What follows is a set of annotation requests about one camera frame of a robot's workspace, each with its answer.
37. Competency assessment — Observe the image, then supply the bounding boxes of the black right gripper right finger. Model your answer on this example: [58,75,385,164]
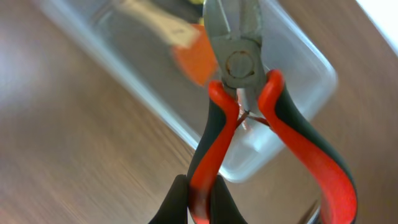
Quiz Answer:
[210,175,247,224]

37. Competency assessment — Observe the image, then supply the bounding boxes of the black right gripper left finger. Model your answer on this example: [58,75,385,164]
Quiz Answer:
[149,174,189,224]

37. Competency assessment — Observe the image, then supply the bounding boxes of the orange scraper wooden handle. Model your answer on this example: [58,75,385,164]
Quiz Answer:
[115,0,217,86]

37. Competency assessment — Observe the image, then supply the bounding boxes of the small red handled pliers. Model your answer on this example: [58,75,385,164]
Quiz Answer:
[187,0,358,223]

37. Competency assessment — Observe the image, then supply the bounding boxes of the metal file black yellow handle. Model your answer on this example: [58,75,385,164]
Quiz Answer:
[188,0,205,5]

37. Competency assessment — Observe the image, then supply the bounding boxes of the clear plastic container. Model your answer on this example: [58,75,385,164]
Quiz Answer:
[34,0,339,184]

